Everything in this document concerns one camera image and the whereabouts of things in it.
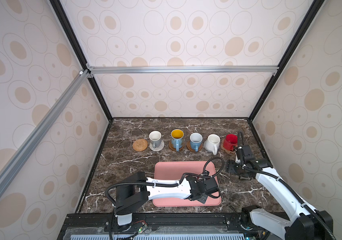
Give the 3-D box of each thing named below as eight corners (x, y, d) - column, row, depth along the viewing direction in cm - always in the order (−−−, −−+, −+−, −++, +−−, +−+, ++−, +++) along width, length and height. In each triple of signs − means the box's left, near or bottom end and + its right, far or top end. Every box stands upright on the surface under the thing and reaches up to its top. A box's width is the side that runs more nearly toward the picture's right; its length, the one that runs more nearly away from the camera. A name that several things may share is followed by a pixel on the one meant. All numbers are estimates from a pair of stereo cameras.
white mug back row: (205, 156, 100) (208, 148, 93) (203, 142, 108) (206, 134, 100) (219, 156, 101) (222, 148, 93) (216, 142, 108) (219, 134, 100)
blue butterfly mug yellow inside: (174, 154, 101) (174, 144, 92) (170, 140, 109) (170, 129, 99) (185, 152, 102) (187, 142, 93) (181, 138, 110) (182, 127, 100)
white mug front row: (149, 151, 102) (147, 143, 94) (151, 139, 108) (149, 130, 100) (161, 151, 102) (160, 143, 94) (162, 139, 108) (161, 130, 100)
